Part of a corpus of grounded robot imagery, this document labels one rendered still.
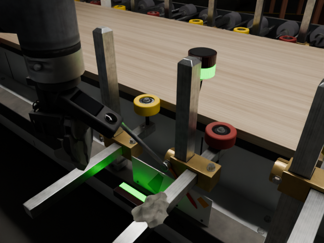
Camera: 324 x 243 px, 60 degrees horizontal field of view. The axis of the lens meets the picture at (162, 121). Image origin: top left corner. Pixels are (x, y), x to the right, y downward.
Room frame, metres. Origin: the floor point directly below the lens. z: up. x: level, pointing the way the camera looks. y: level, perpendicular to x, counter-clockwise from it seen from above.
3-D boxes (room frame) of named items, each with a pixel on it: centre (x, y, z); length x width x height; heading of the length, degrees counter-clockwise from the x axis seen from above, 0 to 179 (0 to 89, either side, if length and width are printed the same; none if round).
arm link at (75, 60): (0.43, 0.18, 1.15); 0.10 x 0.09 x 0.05; 167
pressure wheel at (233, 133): (0.58, -0.15, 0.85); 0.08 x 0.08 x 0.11
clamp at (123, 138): (0.67, 0.12, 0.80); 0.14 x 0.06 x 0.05; 52
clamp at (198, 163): (0.51, -0.07, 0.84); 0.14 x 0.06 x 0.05; 52
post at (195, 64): (0.53, -0.05, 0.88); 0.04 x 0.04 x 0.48; 52
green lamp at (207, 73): (0.56, -0.08, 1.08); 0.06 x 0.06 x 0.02
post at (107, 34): (0.68, 0.14, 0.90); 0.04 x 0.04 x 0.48; 52
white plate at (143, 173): (0.52, -0.02, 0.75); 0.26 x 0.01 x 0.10; 52
